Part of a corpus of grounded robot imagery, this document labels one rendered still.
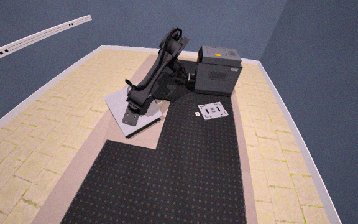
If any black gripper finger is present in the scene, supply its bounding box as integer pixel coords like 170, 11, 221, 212
176, 73, 186, 80
182, 67, 188, 77

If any dark grey boxy machine housing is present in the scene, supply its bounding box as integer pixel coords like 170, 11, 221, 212
188, 45, 243, 96

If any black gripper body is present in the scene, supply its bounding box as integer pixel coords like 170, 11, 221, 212
169, 61, 183, 77

